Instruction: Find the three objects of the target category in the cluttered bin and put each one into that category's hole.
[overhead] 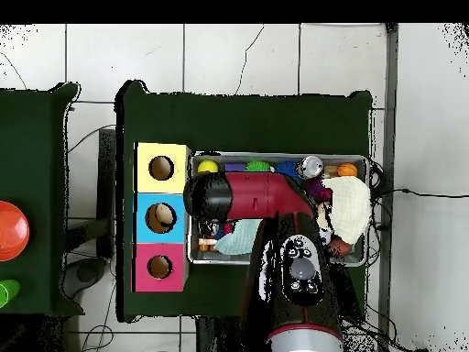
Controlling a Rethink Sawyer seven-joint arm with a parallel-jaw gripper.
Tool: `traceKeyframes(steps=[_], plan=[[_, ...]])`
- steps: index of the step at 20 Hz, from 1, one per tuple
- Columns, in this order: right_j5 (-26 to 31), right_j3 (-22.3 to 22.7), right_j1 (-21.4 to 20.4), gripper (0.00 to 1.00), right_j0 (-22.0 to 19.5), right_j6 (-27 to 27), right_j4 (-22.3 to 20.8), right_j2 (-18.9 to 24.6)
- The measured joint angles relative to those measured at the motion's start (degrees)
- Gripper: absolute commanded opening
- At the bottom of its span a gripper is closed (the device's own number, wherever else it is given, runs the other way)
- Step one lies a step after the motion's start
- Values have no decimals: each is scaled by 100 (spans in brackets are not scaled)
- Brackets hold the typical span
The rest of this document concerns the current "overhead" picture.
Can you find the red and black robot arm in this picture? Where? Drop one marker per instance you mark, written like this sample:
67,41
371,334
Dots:
256,194

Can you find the silver mesh bin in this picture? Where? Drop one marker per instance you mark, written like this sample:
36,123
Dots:
220,258

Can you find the wooden box with three holes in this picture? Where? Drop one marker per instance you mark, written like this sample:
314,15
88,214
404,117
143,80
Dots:
161,187

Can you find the purple toy block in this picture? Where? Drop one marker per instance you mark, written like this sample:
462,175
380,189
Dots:
234,167

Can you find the green spiky ball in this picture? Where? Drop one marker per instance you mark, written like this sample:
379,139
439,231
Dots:
257,166

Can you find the yellow ball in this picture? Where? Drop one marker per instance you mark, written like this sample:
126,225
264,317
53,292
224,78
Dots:
207,166

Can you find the mint green cloth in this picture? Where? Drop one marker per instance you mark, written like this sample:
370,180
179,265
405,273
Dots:
238,238

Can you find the blue spiky ball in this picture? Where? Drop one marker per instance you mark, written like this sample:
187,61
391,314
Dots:
287,169

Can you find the dark green table cloth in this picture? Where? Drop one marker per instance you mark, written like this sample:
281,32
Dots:
33,146
238,121

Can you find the purple spiky toy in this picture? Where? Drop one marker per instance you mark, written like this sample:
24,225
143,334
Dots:
315,189

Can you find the orange basketball toy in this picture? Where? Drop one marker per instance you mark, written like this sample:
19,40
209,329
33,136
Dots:
347,169

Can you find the cream knitted cloth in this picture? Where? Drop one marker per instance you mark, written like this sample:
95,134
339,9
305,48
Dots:
350,209

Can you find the brown toy football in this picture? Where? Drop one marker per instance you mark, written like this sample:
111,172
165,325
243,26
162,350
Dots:
339,246

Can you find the orange bowl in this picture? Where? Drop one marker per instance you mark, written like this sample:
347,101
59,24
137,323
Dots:
11,231

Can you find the green cup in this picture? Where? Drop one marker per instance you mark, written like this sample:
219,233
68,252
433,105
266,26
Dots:
7,291

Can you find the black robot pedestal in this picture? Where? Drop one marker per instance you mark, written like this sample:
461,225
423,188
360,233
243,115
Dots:
220,337

